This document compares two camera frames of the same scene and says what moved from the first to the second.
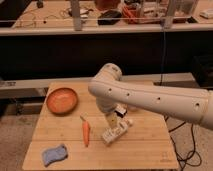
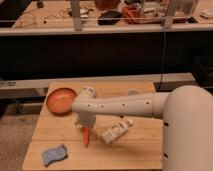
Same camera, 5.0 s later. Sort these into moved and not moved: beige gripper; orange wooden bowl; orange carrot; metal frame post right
Moved: beige gripper
Not moved: orange carrot; metal frame post right; orange wooden bowl
